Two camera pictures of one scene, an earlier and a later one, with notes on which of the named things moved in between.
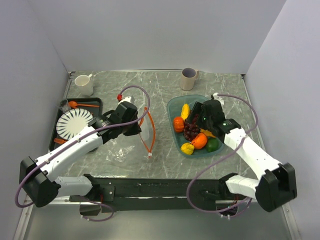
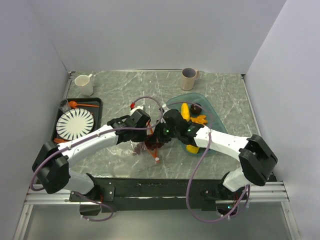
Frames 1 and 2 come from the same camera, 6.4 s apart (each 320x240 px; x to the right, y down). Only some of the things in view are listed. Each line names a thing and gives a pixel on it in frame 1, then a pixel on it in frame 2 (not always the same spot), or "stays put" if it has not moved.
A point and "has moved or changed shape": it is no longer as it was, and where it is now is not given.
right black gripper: (198, 109) → (158, 128)
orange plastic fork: (60, 140) stays put
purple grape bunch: (191, 129) has moved or changed shape
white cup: (85, 84) stays put
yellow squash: (185, 111) stays put
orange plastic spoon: (74, 104) stays put
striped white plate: (73, 121) stays put
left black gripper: (136, 130) → (142, 138)
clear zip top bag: (132, 150) has moved or changed shape
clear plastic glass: (64, 106) stays put
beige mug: (188, 75) stays put
